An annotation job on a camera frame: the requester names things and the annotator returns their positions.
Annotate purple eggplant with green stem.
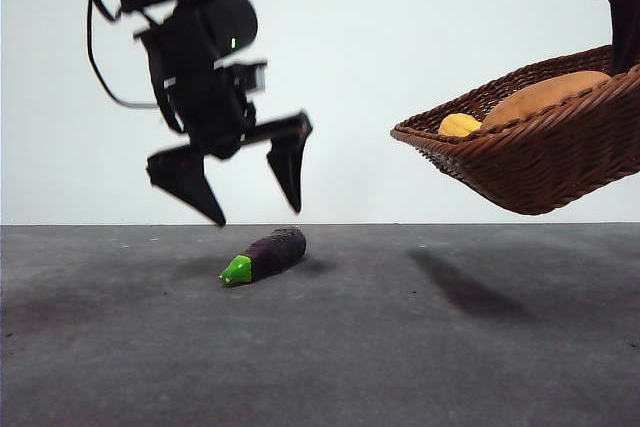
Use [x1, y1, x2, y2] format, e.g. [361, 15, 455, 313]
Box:
[217, 225, 307, 288]

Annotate brown potato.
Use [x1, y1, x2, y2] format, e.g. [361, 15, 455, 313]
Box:
[480, 70, 614, 131]

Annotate yellow corn cob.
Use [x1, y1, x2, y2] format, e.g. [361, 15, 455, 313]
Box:
[438, 113, 484, 138]

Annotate brown woven wicker basket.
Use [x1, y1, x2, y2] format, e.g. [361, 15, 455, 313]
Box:
[389, 44, 640, 217]

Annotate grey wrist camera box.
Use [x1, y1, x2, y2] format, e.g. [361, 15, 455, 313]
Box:
[222, 60, 269, 96]

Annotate black cable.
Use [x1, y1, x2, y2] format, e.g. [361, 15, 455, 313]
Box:
[74, 0, 161, 109]

